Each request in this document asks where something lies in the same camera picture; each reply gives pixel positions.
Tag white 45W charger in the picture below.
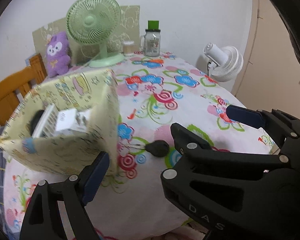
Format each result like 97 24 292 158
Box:
55 108 91 133

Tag yellow fabric storage box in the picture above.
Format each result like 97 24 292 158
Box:
0 69 119 175

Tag black key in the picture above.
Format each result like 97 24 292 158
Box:
126 140 170 158

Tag floral tablecloth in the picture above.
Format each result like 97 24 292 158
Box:
4 53 274 239

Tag white standing fan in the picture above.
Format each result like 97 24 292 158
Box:
203 43 243 82

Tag white remote control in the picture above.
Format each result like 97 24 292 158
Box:
32 104 59 138

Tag glass jar green lid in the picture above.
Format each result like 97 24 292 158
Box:
140 20 161 57

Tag cotton swab container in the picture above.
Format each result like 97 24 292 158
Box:
122 40 135 56

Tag wooden chair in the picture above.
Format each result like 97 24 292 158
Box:
0 53 47 127

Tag beige cartoon board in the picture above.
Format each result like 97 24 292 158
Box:
32 5 140 66

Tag purple plush toy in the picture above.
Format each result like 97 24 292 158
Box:
46 31 71 77

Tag green desk fan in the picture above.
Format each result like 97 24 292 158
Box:
66 0 124 68

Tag orange handled scissors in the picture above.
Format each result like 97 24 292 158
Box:
141 59 164 65

